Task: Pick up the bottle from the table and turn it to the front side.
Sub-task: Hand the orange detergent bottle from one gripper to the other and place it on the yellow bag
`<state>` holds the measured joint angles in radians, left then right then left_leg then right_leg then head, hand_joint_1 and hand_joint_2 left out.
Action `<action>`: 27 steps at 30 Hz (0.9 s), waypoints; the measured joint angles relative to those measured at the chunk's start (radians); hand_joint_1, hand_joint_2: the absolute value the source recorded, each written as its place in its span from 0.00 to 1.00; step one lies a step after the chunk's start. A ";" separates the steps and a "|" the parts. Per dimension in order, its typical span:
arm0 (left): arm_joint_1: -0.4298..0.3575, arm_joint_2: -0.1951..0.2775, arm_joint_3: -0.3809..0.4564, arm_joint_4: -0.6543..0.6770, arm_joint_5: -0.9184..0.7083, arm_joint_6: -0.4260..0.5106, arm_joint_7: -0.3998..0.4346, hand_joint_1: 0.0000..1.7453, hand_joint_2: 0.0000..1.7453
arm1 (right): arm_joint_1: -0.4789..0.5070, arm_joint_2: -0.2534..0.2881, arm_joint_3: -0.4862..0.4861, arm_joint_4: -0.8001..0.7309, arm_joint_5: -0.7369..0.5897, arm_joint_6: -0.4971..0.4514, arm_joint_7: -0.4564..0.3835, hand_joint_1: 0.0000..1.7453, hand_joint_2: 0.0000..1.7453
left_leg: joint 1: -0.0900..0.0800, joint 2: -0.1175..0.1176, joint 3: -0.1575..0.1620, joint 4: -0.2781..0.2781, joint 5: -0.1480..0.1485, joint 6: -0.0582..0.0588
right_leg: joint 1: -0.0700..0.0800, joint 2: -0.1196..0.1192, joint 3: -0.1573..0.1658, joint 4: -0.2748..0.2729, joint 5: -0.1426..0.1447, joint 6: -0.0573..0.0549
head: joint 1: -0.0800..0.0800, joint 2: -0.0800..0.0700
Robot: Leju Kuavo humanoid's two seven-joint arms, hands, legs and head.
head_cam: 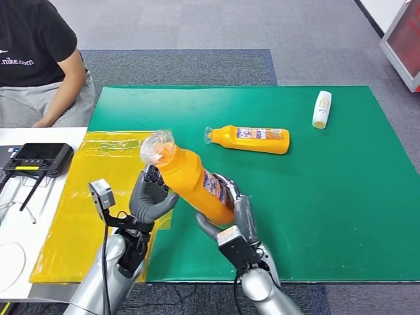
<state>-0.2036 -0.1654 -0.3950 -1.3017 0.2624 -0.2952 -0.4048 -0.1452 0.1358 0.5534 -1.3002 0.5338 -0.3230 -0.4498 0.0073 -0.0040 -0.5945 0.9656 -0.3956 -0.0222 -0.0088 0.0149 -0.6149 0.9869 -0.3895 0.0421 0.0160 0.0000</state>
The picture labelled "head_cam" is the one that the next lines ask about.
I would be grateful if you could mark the small white bottle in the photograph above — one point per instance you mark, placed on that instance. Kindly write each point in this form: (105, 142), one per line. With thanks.
(321, 108)

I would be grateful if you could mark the person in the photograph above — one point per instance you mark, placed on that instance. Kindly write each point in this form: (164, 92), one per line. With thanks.
(32, 43)

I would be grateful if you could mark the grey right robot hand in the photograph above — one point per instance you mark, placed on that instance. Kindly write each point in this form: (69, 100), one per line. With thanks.
(246, 217)

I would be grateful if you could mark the dark laptop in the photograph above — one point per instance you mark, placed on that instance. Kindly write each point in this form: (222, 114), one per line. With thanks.
(6, 155)

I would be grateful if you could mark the person's left forearm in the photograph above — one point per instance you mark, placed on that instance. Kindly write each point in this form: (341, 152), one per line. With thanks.
(64, 100)

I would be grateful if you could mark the black remote controller with antennas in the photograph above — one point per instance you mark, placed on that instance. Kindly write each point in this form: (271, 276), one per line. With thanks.
(41, 155)

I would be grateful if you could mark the yellow film wrapped flat box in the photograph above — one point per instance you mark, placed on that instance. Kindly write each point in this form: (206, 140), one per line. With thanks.
(82, 195)

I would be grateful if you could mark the white cabinet with red panel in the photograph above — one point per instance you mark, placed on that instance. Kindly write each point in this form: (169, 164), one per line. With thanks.
(405, 43)

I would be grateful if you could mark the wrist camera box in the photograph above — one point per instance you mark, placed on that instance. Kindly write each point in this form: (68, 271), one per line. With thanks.
(102, 195)
(236, 248)

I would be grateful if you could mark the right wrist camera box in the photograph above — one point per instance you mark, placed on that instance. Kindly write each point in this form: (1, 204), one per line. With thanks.
(236, 248)

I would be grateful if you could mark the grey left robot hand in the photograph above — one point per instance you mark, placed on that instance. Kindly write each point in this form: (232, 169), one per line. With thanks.
(148, 204)

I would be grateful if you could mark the orange bottle with clear cap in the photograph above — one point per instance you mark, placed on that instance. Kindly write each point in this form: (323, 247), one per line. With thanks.
(229, 140)
(187, 178)

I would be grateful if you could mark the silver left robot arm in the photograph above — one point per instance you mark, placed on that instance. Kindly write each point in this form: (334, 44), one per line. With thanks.
(92, 287)

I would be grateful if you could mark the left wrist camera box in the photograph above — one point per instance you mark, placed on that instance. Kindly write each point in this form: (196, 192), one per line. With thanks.
(102, 195)

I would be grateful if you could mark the green mat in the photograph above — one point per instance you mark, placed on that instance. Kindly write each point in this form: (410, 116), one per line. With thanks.
(328, 195)

